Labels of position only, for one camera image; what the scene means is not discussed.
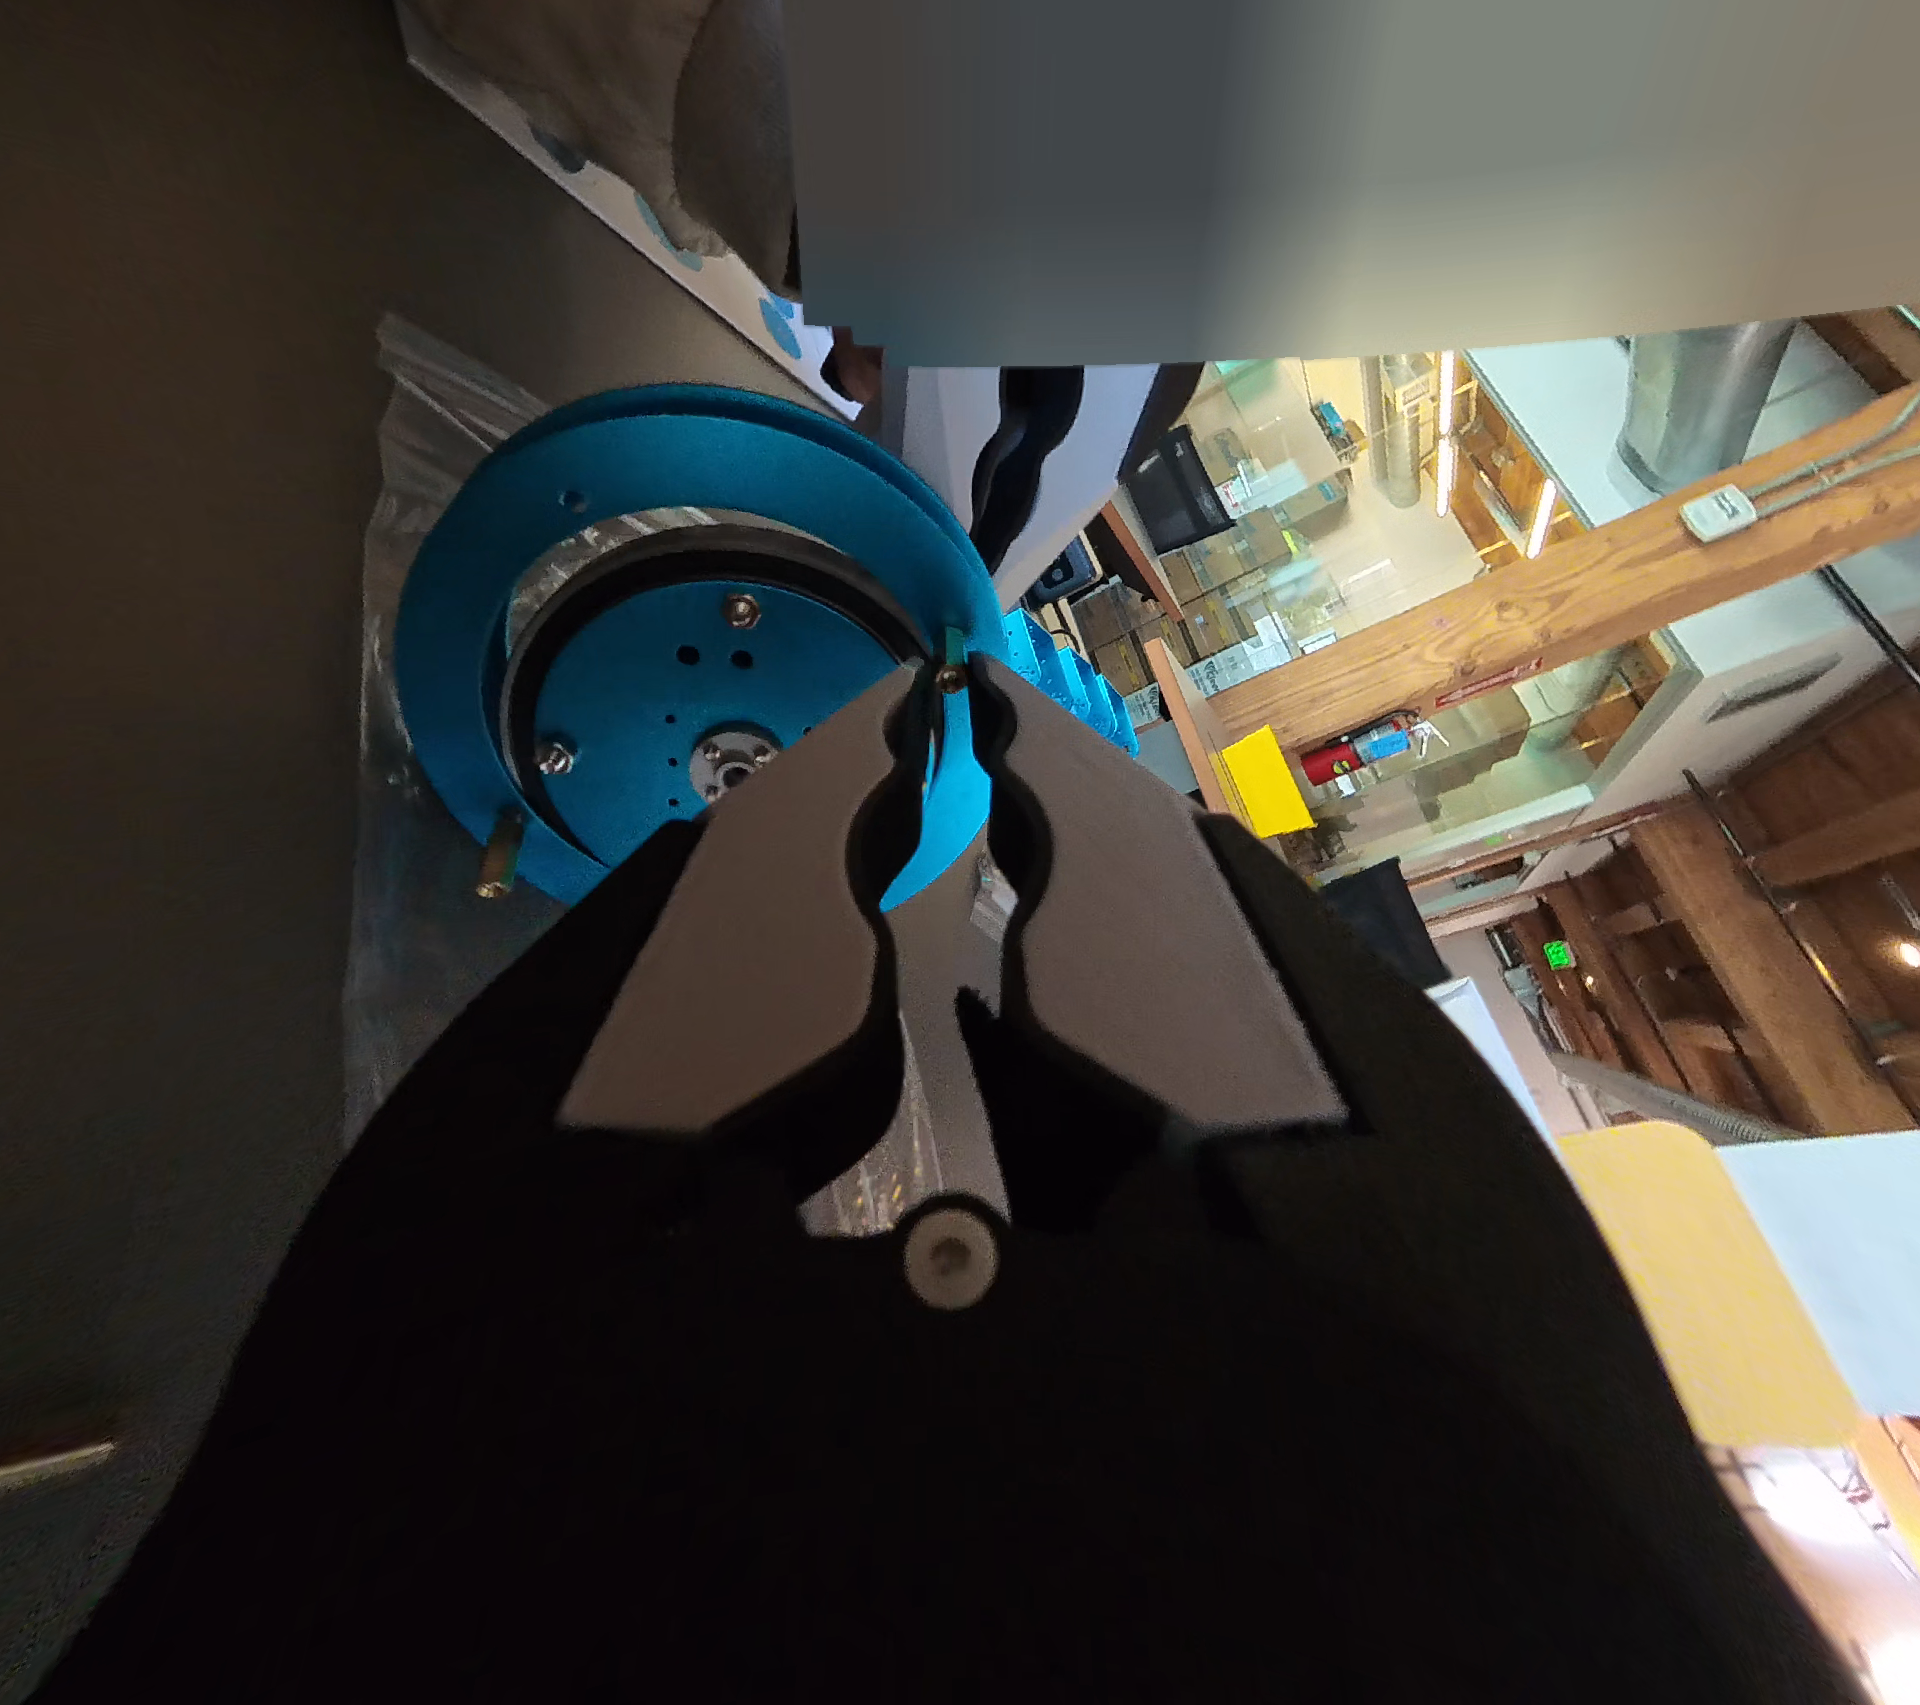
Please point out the yellow plastic bin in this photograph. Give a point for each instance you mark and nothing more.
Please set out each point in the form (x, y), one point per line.
(1263, 778)

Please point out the silver ventilation duct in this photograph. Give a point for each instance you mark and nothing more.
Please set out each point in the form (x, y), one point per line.
(1695, 408)

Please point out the blue metal turntable assembly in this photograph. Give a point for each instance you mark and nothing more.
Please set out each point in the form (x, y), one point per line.
(645, 715)

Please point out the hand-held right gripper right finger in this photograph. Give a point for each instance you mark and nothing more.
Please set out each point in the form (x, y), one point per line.
(1170, 984)

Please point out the small grey charger with display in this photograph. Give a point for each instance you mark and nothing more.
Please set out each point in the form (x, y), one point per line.
(1068, 573)

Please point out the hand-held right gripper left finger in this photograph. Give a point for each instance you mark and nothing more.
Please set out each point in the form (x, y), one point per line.
(735, 984)

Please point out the white electrical box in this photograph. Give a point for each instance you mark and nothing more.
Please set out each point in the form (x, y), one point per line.
(1717, 512)

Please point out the large clear plastic bag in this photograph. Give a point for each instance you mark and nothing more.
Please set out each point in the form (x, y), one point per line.
(390, 984)

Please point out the stack of cardboard boxes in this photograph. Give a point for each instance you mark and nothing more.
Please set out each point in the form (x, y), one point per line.
(1230, 603)

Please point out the blue U-shaped metal bracket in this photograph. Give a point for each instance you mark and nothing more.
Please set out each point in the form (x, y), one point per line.
(1081, 685)
(1035, 647)
(1114, 722)

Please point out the wooden pillar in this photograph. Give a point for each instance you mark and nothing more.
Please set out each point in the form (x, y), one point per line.
(1575, 603)

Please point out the black laptop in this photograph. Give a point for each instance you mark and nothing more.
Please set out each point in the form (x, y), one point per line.
(1380, 917)

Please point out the black office chair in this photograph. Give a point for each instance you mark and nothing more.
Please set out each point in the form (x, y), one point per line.
(1178, 490)

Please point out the red fire extinguisher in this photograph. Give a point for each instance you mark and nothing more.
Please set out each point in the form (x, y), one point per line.
(1350, 751)

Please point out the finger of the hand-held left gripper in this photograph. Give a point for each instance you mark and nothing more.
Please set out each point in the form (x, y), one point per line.
(1102, 444)
(937, 429)

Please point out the white instruction booklet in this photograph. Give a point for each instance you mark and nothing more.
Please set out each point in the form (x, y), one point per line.
(706, 264)

